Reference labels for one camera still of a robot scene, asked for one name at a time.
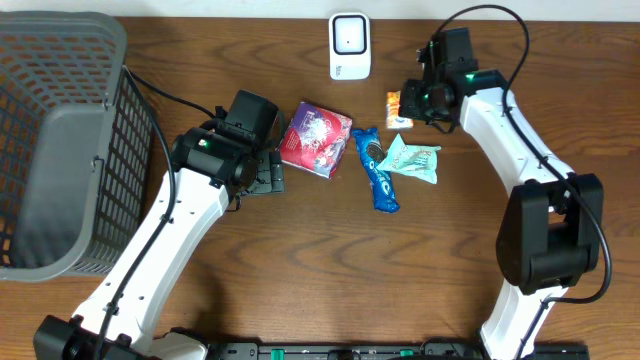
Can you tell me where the red purple snack bag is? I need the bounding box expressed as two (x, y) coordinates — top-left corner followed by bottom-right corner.
(278, 102), (352, 179)

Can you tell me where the teal wet wipes pack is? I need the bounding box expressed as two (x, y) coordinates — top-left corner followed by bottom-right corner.
(376, 134), (441, 184)

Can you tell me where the blue Oreo cookie pack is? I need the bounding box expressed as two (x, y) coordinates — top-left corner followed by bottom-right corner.
(351, 128), (400, 213)

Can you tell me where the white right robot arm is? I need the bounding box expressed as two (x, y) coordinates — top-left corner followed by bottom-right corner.
(399, 28), (607, 359)

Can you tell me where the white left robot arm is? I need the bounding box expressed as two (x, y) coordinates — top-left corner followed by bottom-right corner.
(33, 90), (282, 359)

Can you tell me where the grey plastic mesh basket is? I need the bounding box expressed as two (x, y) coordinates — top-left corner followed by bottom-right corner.
(1, 11), (154, 282)

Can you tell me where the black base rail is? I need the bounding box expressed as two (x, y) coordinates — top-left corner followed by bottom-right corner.
(207, 341), (591, 360)

